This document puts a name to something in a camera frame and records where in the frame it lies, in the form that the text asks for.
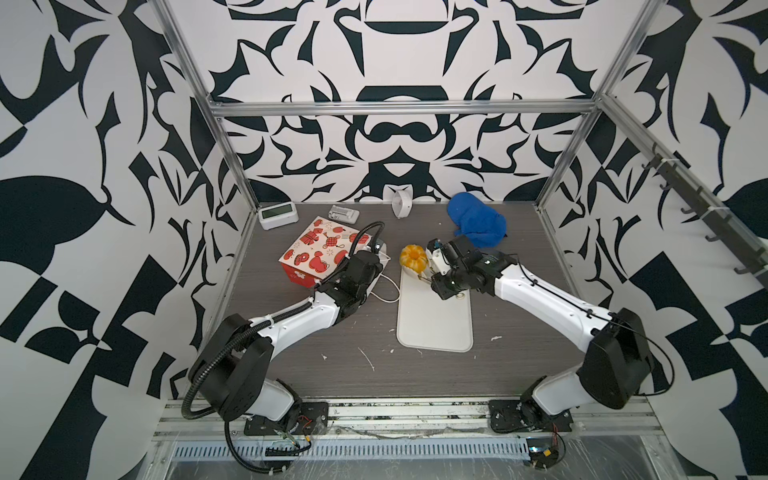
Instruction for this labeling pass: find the white plastic tray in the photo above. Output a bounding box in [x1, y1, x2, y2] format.
[396, 267, 473, 353]

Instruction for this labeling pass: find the grey wall hook rail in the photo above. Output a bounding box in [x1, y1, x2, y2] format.
[641, 143, 767, 289]

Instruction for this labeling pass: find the black corrugated cable hose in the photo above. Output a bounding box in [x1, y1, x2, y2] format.
[181, 220, 386, 475]

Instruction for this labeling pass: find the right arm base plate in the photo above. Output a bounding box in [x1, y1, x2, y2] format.
[488, 400, 572, 434]

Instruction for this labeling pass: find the red white paper bag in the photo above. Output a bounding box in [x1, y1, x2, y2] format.
[279, 216, 358, 289]

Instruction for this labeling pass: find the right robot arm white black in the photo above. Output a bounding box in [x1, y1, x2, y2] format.
[426, 236, 654, 418]

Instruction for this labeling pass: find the blue cap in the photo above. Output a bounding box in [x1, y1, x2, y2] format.
[447, 192, 507, 248]

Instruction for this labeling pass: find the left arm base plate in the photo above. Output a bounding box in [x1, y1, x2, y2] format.
[244, 401, 329, 436]

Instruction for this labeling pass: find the white digital clock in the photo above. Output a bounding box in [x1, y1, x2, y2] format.
[258, 201, 299, 231]

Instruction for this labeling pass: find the yellow fake bread bun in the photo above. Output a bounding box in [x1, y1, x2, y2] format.
[399, 244, 429, 274]

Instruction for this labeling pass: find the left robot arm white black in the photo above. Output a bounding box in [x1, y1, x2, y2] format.
[181, 250, 389, 431]

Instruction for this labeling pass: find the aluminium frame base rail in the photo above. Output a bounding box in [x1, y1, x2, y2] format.
[152, 397, 663, 462]

